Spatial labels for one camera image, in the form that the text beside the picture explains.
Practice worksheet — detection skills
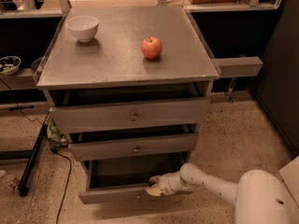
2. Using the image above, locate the green snack bag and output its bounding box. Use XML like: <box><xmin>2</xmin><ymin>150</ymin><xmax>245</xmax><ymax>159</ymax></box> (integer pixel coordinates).
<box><xmin>47</xmin><ymin>119</ymin><xmax>68</xmax><ymax>147</ymax></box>

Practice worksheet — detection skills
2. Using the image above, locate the grey drawer cabinet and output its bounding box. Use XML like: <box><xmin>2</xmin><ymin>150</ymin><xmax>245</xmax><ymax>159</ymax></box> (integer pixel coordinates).
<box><xmin>36</xmin><ymin>5</ymin><xmax>221</xmax><ymax>183</ymax></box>

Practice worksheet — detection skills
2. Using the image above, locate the black floor cable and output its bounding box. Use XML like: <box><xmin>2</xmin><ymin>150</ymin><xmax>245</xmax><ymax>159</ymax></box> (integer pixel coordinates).
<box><xmin>50</xmin><ymin>147</ymin><xmax>73</xmax><ymax>224</ymax></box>

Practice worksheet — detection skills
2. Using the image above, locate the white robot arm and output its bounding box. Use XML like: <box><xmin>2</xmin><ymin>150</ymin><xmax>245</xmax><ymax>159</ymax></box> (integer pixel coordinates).
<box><xmin>146</xmin><ymin>163</ymin><xmax>299</xmax><ymax>224</ymax></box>

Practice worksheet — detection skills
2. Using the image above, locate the red apple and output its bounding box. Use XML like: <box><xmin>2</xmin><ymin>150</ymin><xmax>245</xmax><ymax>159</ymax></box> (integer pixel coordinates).
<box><xmin>141</xmin><ymin>36</ymin><xmax>163</xmax><ymax>60</ymax></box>

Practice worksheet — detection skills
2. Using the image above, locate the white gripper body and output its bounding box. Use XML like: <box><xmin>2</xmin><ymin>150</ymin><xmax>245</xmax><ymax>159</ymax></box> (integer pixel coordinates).
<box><xmin>157</xmin><ymin>172</ymin><xmax>185</xmax><ymax>195</ymax></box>

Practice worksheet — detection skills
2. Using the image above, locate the grey left shelf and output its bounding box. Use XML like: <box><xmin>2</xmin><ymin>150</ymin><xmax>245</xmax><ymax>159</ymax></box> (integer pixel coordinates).
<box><xmin>0</xmin><ymin>68</ymin><xmax>36</xmax><ymax>91</ymax></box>

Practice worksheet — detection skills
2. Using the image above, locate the white ceramic bowl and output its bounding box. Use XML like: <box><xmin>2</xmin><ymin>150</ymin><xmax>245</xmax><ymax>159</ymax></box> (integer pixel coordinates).
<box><xmin>65</xmin><ymin>15</ymin><xmax>99</xmax><ymax>42</ymax></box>

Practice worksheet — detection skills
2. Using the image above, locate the grey drawer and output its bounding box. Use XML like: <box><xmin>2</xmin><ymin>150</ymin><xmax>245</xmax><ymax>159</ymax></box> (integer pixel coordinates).
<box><xmin>78</xmin><ymin>152</ymin><xmax>188</xmax><ymax>204</ymax></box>
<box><xmin>69</xmin><ymin>133</ymin><xmax>198</xmax><ymax>161</ymax></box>
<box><xmin>50</xmin><ymin>97</ymin><xmax>209</xmax><ymax>133</ymax></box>

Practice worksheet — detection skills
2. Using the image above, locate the clear plastic bottle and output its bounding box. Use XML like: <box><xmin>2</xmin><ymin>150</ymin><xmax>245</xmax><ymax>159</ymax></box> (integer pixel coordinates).
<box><xmin>0</xmin><ymin>170</ymin><xmax>20</xmax><ymax>191</ymax></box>

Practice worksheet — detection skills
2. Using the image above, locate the black tripod leg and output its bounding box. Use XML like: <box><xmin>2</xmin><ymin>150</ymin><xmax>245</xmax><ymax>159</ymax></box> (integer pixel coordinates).
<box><xmin>18</xmin><ymin>124</ymin><xmax>47</xmax><ymax>197</ymax></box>

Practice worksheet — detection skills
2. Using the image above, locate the white floor panel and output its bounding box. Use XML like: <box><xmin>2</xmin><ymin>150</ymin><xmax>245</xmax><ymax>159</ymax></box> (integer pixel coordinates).
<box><xmin>278</xmin><ymin>156</ymin><xmax>299</xmax><ymax>205</ymax></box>

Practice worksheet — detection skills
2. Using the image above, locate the grey side shelf block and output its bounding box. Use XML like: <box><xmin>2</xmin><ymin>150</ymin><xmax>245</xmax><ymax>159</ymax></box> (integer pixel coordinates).
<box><xmin>216</xmin><ymin>57</ymin><xmax>263</xmax><ymax>78</ymax></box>

